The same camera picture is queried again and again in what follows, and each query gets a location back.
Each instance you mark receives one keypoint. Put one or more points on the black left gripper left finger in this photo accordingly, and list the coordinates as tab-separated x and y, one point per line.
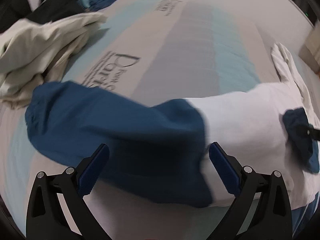
56	208

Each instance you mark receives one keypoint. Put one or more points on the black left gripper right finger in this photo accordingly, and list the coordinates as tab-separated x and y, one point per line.
261	208

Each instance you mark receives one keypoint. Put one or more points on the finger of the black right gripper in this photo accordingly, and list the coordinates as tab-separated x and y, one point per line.
312	133

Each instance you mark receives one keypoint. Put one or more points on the blue and white hooded jacket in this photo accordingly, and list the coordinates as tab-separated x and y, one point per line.
161	152

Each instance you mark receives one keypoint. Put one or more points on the black clothes pile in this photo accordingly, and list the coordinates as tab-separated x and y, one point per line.
47	11

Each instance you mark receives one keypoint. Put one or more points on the beige crumpled garment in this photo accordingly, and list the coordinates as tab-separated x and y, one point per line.
32	53

